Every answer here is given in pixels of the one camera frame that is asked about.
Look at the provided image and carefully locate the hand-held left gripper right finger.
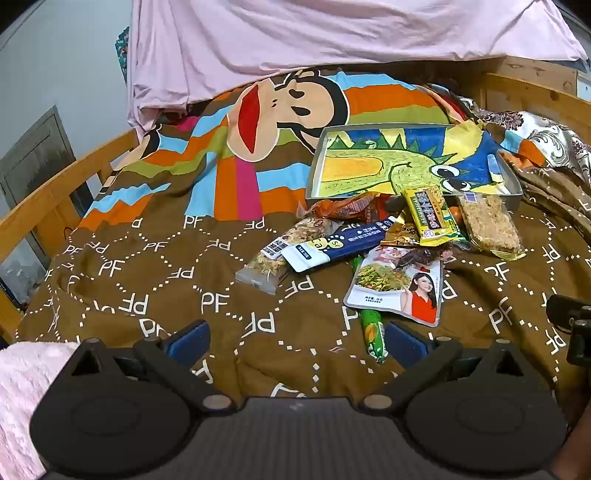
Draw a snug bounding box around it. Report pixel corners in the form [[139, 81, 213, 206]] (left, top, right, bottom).
[[359, 320, 539, 414]]

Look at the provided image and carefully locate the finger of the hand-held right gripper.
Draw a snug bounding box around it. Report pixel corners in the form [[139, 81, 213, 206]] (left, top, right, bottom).
[[546, 294, 591, 329], [567, 318, 591, 366]]

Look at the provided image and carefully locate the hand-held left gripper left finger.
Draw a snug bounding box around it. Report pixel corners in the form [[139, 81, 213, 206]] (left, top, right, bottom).
[[59, 319, 238, 414]]

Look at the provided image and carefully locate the green sausage stick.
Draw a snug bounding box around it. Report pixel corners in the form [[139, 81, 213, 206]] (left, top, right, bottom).
[[352, 256, 389, 365]]

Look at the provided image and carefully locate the white pouch with portrait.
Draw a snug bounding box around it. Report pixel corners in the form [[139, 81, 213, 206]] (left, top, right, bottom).
[[345, 247, 445, 328]]

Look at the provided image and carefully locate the dark dried meat packet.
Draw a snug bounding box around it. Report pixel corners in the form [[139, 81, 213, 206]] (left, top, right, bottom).
[[401, 244, 468, 269]]

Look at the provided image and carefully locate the gold snack packet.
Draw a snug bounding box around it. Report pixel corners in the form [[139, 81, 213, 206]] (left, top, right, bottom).
[[381, 210, 423, 248]]

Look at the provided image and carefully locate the clear rice crisp packet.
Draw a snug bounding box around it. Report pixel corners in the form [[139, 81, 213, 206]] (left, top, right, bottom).
[[457, 193, 527, 262]]

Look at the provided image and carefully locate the blue and white snack packet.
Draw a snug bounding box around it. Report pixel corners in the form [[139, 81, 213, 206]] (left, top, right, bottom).
[[281, 222, 399, 273]]

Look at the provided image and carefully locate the yellow green snack bar packet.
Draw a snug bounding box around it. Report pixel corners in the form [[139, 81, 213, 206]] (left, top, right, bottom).
[[403, 185, 468, 246]]

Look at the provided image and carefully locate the orange sausage packet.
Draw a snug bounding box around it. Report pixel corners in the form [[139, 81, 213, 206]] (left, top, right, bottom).
[[298, 193, 394, 223]]

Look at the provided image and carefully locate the clear mixed nut bar packet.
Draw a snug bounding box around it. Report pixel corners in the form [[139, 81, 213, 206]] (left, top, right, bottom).
[[235, 217, 345, 296]]

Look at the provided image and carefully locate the metal tray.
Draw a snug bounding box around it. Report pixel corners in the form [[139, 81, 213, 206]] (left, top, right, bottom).
[[305, 122, 523, 205]]

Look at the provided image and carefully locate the person's right forearm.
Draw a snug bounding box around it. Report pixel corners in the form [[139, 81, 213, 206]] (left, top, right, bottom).
[[551, 401, 591, 480]]

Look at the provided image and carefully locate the cartoon monkey printed blanket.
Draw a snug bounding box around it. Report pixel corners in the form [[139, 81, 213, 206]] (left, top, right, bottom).
[[14, 65, 591, 416]]

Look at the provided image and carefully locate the pink fluffy blanket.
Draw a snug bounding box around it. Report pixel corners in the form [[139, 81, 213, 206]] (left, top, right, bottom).
[[0, 340, 80, 480]]

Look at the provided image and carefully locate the floral patterned cloth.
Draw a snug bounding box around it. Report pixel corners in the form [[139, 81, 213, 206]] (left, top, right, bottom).
[[462, 95, 591, 185]]

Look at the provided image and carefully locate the dinosaur drawing sheet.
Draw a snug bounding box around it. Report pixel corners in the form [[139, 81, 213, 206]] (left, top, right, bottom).
[[315, 124, 511, 197]]

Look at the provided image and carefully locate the teal patterned cloth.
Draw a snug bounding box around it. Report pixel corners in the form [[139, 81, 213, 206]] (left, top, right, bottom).
[[114, 25, 133, 85]]

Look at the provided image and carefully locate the pink bed sheet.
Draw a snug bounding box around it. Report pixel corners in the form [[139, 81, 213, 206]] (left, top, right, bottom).
[[127, 0, 589, 132]]

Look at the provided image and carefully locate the wooden bed frame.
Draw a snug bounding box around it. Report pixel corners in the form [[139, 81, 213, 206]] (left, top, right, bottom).
[[0, 55, 591, 342]]

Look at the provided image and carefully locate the grey window frame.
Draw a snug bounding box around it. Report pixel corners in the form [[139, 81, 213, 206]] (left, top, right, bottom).
[[0, 105, 94, 306]]

